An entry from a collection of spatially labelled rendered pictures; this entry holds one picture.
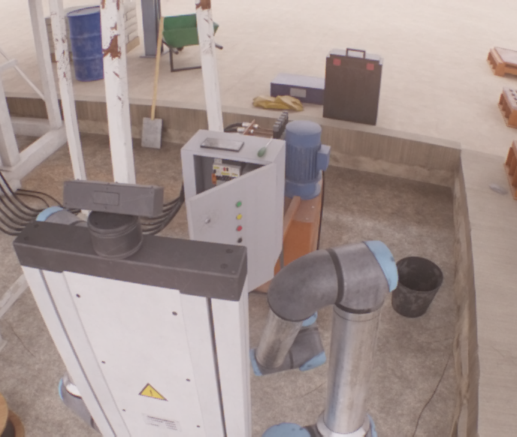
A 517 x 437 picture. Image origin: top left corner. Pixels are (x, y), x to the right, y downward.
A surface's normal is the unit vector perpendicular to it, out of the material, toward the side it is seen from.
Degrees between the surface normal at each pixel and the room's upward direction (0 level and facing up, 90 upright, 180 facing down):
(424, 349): 0
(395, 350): 0
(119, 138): 80
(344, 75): 90
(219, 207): 90
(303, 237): 90
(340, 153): 90
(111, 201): 61
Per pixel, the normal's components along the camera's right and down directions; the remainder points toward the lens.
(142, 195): -0.14, 0.12
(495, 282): 0.00, -0.81
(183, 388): -0.17, 0.58
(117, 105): -0.29, 0.42
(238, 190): 0.64, 0.45
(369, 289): 0.19, 0.47
